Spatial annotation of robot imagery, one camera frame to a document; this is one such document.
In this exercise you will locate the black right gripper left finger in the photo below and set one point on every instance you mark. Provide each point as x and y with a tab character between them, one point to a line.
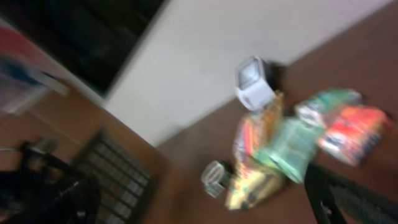
67	201

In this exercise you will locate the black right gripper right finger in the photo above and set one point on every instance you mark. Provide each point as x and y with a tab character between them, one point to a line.
331	195

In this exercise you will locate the green snack packet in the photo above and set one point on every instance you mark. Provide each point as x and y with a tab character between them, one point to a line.
292	149

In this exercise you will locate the orange red snack packet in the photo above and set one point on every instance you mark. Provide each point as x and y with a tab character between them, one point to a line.
354	132

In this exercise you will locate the large orange white snack bag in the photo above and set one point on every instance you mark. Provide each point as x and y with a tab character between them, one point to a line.
256	177

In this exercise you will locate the teal white packet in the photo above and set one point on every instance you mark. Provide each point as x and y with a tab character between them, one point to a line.
322	108

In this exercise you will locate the dark green Zam-Buk box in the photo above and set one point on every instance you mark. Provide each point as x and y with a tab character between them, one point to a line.
216	177

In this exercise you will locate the white barcode scanner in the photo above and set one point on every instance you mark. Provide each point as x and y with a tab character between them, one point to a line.
255	83

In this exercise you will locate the black plastic mesh basket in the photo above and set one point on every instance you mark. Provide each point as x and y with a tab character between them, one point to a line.
126	186

